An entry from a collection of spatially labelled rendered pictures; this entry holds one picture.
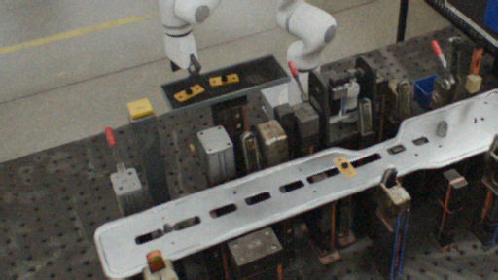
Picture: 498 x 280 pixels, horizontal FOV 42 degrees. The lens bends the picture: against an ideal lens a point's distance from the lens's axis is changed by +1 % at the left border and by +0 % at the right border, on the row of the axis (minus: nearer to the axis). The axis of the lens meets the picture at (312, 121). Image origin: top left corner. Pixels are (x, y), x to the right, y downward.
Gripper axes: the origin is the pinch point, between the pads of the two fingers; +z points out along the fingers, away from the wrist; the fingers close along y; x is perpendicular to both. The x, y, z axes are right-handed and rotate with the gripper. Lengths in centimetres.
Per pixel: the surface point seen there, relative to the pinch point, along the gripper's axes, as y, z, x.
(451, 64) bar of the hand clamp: 40, 10, 73
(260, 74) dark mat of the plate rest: 6.3, 7.0, 21.5
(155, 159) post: -1.6, 26.1, -13.8
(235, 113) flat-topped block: 6.2, 16.9, 11.4
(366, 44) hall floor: -100, 123, 185
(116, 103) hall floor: -153, 123, 35
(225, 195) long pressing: 26.8, 23.0, -8.2
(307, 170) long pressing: 34.8, 23.0, 15.5
